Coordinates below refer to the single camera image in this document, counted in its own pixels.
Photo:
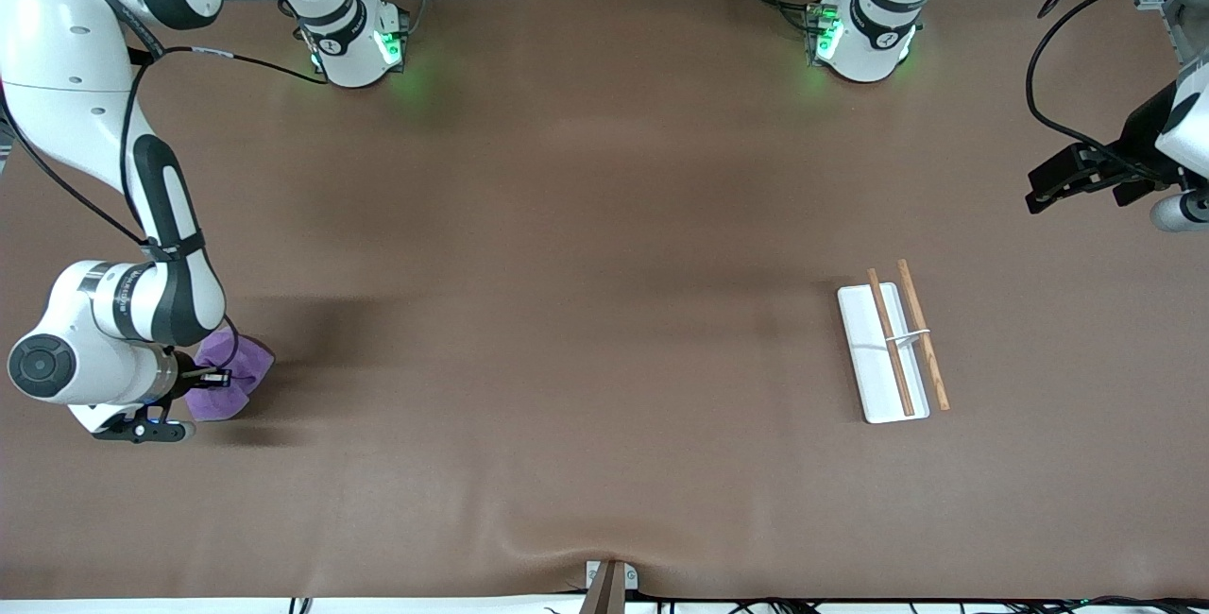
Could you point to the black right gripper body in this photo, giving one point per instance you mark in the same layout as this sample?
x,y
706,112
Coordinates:
x,y
192,374

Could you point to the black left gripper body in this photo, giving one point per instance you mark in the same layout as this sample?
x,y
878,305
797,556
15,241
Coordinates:
x,y
1140,144

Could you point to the purple microfibre towel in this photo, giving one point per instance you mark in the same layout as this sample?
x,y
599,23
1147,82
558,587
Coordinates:
x,y
241,361

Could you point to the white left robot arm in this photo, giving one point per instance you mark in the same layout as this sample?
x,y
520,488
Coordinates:
x,y
864,42

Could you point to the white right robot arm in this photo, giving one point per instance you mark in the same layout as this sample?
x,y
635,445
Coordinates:
x,y
57,47

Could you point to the wooden rack rod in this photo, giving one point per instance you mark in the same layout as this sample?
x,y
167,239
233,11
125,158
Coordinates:
x,y
892,349
926,340

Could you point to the white towel rack base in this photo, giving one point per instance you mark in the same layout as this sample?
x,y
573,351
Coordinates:
x,y
869,349

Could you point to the aluminium frame profile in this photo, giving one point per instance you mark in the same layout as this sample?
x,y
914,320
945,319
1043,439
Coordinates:
x,y
1171,0

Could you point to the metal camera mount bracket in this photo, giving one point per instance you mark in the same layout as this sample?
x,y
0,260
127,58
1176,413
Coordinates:
x,y
610,586

